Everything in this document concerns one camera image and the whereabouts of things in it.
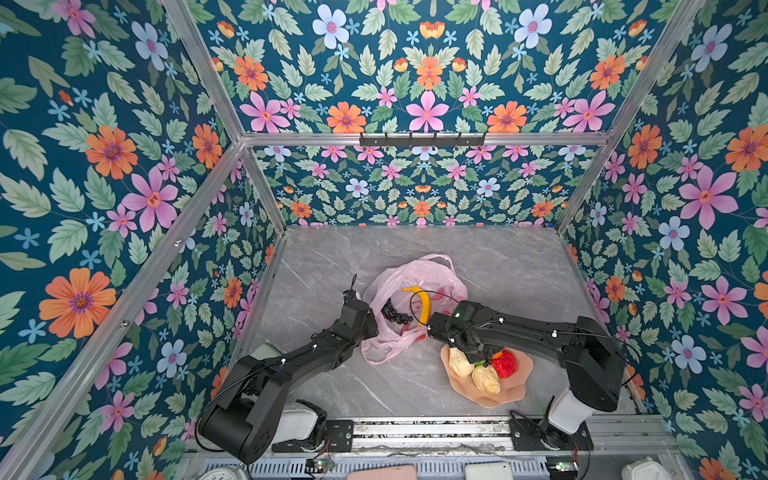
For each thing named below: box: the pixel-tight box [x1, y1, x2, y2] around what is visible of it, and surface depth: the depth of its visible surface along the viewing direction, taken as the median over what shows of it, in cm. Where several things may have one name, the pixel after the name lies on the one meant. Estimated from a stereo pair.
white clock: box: [198, 467, 249, 480], surface depth 66 cm
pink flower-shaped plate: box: [440, 344, 534, 408], surface depth 80 cm
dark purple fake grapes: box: [381, 298, 413, 324], surface depth 95 cm
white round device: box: [622, 456, 673, 480], surface depth 67 cm
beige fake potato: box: [472, 365, 501, 395], surface depth 78 cm
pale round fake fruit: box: [448, 347, 475, 378], surface depth 80 cm
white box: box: [465, 462, 514, 480], surface depth 69 cm
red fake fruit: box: [491, 349, 519, 379], surface depth 80 cm
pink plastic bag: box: [360, 254, 468, 365], surface depth 93 cm
